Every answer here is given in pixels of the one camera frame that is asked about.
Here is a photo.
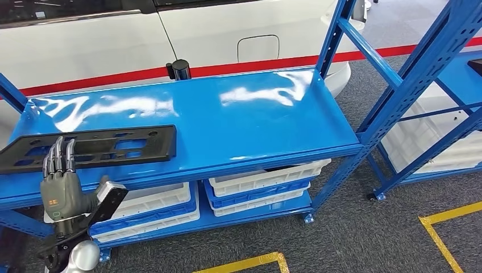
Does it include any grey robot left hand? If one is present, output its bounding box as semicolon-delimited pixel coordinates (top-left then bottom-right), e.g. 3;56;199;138
39;136;110;224

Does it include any black plastic plate bracket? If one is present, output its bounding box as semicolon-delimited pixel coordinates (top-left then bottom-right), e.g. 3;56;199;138
0;125;178;175

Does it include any white plastic crate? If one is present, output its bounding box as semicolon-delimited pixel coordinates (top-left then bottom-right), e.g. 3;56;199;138
414;154;482;175
208;158;332;198
92;207;201;244
43;182;192;224
207;184;311;218
391;131;482;168
381;82;482;151

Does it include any blue plastic crate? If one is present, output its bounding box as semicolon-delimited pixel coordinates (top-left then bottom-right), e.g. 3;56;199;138
88;192;198;237
203;177;313;210

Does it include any blue metal shelf rack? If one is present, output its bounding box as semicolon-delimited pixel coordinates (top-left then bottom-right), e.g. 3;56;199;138
0;0;482;263
365;49;482;201

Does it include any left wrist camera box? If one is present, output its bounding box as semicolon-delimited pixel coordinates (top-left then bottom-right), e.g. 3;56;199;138
87;181;130;228

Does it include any black stanchion post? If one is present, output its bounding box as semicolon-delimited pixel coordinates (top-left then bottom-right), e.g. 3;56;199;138
165;59;192;81

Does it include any white car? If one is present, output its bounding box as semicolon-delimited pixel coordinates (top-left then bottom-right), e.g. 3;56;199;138
0;0;372;148

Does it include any red barrier belt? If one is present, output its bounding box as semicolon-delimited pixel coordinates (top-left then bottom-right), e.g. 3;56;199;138
19;67;171;98
189;36;482;78

